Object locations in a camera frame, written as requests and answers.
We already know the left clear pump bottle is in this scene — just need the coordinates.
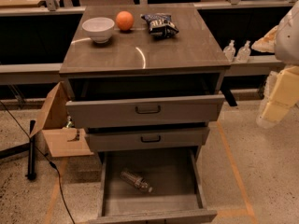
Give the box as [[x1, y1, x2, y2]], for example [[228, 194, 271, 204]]
[[223, 40, 235, 62]]

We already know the right clear pump bottle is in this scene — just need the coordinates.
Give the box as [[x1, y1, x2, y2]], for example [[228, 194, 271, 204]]
[[236, 40, 251, 63]]

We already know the clear plastic water bottle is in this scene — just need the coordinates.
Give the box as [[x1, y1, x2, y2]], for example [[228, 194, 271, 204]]
[[121, 169, 152, 193]]

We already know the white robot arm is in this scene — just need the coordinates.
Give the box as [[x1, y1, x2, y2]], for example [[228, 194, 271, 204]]
[[251, 1, 299, 128]]

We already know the top grey drawer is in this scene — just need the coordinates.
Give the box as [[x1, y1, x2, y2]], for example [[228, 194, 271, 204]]
[[66, 94, 224, 128]]

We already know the white ceramic bowl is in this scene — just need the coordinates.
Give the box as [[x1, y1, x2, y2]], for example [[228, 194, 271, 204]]
[[82, 17, 115, 43]]

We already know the middle grey drawer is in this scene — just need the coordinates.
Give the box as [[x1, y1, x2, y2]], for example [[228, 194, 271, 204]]
[[86, 127, 209, 152]]

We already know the green bottle in box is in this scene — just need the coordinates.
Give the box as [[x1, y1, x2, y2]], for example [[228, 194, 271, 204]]
[[65, 116, 75, 128]]

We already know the black stand leg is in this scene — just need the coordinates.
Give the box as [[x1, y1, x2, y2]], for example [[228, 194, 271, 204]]
[[0, 119, 37, 181]]

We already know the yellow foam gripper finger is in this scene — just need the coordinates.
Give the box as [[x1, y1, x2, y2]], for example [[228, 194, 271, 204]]
[[260, 66, 299, 124], [251, 26, 278, 53]]

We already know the clear pump bottle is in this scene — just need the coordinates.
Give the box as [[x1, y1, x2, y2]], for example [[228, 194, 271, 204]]
[[236, 40, 251, 63], [223, 40, 235, 62]]

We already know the brown cardboard box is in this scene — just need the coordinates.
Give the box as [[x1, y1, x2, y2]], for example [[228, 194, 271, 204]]
[[29, 81, 94, 159]]

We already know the grey drawer cabinet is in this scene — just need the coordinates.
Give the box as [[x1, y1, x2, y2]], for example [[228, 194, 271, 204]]
[[59, 4, 232, 161]]

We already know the orange fruit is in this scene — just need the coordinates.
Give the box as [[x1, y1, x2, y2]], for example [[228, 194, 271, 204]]
[[115, 11, 135, 31]]

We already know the dark blue chip bag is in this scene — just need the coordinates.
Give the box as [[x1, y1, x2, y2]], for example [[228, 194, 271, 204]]
[[141, 13, 178, 38]]

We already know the black floor cable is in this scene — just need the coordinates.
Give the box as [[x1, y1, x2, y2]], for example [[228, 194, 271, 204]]
[[0, 100, 77, 224]]

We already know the bottom grey open drawer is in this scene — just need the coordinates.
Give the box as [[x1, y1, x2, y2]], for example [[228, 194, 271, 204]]
[[89, 147, 217, 224]]

